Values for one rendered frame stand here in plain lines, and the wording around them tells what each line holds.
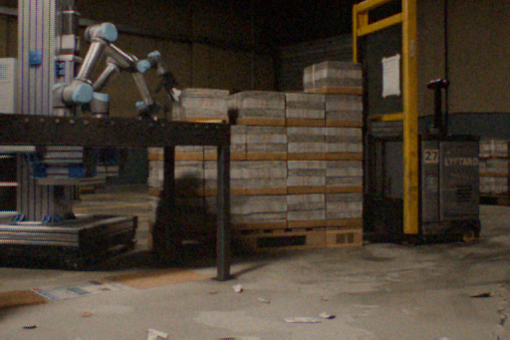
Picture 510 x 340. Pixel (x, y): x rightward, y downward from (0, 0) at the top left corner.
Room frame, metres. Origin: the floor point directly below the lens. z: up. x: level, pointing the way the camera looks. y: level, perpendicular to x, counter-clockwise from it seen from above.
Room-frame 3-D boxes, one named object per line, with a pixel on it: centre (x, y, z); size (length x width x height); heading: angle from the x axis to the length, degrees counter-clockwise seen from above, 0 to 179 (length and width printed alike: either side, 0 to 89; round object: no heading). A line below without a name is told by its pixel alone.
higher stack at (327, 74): (4.44, -0.59, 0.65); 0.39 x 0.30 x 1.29; 20
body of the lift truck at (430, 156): (4.72, -1.34, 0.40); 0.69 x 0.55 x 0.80; 20
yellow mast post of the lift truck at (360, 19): (4.90, -0.88, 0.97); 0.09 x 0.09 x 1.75; 20
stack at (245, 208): (4.19, 0.09, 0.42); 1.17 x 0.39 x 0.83; 110
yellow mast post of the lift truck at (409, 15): (4.29, -1.11, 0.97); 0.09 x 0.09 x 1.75; 20
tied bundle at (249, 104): (4.24, -0.03, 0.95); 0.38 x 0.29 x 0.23; 21
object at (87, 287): (2.88, 0.82, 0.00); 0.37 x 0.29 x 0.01; 131
